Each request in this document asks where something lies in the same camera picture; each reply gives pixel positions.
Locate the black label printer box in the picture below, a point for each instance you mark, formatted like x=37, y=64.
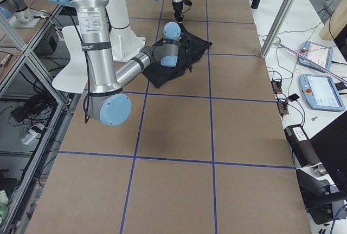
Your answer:
x=303, y=153

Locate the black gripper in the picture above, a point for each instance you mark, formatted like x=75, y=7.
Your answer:
x=178, y=7

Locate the aluminium frame post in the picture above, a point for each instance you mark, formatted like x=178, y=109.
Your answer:
x=278, y=21

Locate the white plastic chair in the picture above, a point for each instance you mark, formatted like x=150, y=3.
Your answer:
x=73, y=77

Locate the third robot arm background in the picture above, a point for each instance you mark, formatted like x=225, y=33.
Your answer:
x=18, y=13

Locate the black graphic t-shirt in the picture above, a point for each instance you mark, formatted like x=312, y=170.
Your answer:
x=190, y=51

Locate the near blue teach pendant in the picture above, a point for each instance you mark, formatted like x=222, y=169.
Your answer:
x=321, y=93

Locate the black monitor stand device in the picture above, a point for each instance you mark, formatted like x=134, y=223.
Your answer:
x=323, y=199

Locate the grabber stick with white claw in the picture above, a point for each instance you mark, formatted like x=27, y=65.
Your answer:
x=312, y=63

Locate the blue teach pendant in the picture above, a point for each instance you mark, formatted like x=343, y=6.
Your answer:
x=318, y=53
x=321, y=93

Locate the far blue teach pendant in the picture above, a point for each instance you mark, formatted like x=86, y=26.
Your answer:
x=318, y=53

